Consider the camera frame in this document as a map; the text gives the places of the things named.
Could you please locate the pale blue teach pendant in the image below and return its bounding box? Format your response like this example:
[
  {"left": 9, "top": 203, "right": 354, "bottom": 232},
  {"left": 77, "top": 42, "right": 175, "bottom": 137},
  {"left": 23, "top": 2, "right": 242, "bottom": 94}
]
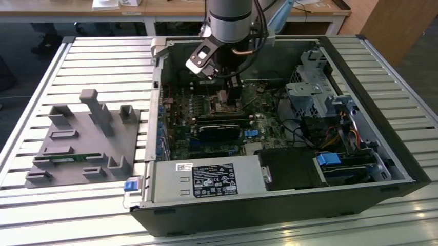
[{"left": 266, "top": 0, "right": 296, "bottom": 35}]

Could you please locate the black open PC case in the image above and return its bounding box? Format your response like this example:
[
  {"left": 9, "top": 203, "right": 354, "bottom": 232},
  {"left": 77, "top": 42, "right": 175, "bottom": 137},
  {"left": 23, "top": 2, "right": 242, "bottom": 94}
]
[{"left": 129, "top": 35, "right": 432, "bottom": 238}]

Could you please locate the black chair base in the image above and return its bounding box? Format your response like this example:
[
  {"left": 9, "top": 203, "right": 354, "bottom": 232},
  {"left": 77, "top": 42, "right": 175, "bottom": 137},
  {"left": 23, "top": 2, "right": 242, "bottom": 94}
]
[{"left": 30, "top": 23, "right": 65, "bottom": 55}]

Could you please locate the yellow red wire bundle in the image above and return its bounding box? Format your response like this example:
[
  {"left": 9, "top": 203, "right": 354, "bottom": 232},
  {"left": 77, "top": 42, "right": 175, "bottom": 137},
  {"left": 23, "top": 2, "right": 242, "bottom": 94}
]
[{"left": 321, "top": 110, "right": 365, "bottom": 151}]

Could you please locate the black graphics card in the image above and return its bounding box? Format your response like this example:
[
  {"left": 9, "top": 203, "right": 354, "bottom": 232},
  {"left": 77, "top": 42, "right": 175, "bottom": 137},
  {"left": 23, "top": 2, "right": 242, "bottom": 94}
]
[{"left": 195, "top": 124, "right": 241, "bottom": 142}]

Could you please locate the silver power supply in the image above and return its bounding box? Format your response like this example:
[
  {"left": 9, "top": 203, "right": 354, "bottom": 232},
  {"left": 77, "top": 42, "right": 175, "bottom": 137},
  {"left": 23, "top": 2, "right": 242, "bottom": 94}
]
[{"left": 150, "top": 155, "right": 272, "bottom": 203}]

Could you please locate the green motherboard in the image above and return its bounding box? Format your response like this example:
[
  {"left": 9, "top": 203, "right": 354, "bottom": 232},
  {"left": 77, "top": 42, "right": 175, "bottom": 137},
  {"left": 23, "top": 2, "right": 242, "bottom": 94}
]
[{"left": 158, "top": 81, "right": 296, "bottom": 161}]

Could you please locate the white barcode sticker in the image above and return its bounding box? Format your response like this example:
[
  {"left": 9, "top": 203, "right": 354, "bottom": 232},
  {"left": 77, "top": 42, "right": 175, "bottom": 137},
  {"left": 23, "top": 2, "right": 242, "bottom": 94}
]
[{"left": 175, "top": 161, "right": 195, "bottom": 172}]

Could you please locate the wooden desk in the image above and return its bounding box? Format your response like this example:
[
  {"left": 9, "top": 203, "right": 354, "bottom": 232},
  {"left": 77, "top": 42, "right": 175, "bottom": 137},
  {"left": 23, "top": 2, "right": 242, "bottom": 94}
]
[{"left": 0, "top": 0, "right": 353, "bottom": 36}]

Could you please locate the blue disk carrier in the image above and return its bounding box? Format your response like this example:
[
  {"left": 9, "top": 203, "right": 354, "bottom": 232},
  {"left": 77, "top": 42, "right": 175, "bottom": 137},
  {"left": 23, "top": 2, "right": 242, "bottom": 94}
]
[{"left": 317, "top": 152, "right": 342, "bottom": 168}]

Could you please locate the black power supply label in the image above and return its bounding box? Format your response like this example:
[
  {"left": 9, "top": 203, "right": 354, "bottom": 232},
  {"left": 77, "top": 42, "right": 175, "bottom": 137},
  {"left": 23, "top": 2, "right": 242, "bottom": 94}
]
[{"left": 191, "top": 163, "right": 240, "bottom": 199}]

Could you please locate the CPU socket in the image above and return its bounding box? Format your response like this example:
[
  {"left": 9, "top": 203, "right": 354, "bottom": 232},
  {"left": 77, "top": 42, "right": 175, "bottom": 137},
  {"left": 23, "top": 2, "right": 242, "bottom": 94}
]
[{"left": 206, "top": 94, "right": 244, "bottom": 115}]

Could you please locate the gray parts rack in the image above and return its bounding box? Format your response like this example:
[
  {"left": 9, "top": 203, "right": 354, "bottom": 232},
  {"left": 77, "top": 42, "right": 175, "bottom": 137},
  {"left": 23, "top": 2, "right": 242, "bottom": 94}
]
[{"left": 26, "top": 89, "right": 142, "bottom": 189}]

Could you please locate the blue case latch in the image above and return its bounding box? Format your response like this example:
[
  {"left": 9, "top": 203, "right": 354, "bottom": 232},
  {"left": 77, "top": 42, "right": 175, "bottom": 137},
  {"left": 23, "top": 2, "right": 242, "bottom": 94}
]
[{"left": 123, "top": 180, "right": 141, "bottom": 193}]

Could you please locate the black cable bundle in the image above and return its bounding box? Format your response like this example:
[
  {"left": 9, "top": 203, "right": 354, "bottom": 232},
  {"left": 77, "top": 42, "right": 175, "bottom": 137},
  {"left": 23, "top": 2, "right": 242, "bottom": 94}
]
[{"left": 278, "top": 116, "right": 332, "bottom": 151}]

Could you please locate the green RAM stick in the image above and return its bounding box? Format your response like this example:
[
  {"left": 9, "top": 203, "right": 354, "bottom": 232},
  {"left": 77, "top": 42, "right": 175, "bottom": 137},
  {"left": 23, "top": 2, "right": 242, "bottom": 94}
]
[{"left": 34, "top": 153, "right": 103, "bottom": 163}]

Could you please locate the wooden cabinet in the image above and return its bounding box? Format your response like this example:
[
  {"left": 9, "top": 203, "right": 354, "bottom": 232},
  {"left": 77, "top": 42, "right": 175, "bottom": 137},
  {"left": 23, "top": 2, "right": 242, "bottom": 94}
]
[{"left": 338, "top": 0, "right": 438, "bottom": 67}]

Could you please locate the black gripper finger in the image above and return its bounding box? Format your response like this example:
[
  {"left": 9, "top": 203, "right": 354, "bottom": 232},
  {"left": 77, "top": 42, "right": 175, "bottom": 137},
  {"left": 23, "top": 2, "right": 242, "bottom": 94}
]
[{"left": 226, "top": 75, "right": 241, "bottom": 108}]

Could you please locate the black plastic shroud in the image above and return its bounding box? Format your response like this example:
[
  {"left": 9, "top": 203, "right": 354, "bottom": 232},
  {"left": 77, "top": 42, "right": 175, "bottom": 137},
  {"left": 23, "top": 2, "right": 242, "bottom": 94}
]
[{"left": 256, "top": 148, "right": 328, "bottom": 192}]

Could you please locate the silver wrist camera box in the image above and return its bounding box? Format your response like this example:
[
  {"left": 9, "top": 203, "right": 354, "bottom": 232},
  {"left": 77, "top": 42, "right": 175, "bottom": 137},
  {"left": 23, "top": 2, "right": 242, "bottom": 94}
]
[{"left": 186, "top": 42, "right": 222, "bottom": 75}]

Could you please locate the gray metal drive cage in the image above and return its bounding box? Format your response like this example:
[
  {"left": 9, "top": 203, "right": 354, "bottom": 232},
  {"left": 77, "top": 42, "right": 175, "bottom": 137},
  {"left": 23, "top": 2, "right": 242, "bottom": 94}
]
[{"left": 284, "top": 50, "right": 361, "bottom": 119}]

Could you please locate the silver finned heatsink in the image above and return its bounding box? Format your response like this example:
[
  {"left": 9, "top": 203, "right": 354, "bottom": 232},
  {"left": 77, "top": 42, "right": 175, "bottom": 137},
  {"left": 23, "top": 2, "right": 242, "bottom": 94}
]
[{"left": 245, "top": 142, "right": 268, "bottom": 156}]

